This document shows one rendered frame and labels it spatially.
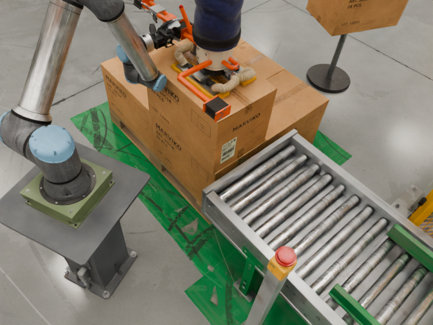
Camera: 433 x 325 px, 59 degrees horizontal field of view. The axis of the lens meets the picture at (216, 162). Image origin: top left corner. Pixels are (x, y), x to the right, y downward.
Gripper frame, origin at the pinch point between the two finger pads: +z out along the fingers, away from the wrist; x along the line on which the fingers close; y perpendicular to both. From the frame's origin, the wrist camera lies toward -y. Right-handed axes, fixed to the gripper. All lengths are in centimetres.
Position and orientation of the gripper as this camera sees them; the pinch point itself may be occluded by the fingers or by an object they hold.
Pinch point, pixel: (179, 26)
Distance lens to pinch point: 211.1
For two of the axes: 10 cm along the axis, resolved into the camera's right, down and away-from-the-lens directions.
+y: 6.5, 6.2, -4.4
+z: 7.5, -4.8, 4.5
